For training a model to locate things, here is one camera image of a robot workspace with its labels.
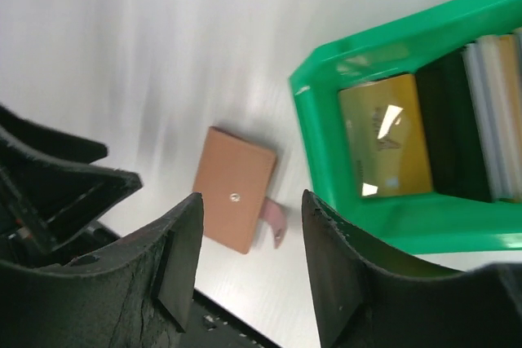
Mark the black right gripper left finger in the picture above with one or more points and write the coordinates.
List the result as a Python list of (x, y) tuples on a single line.
[(134, 292)]

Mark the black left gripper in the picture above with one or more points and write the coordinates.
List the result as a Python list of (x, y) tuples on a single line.
[(51, 189)]

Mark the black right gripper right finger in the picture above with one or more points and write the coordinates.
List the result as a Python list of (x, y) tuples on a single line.
[(367, 293)]

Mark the gold credit card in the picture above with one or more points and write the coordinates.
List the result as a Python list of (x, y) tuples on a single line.
[(386, 137)]

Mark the green plastic card bin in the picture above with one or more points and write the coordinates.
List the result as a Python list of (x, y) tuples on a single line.
[(429, 223)]

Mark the stack of light cards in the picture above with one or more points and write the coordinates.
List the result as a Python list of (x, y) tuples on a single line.
[(493, 67)]

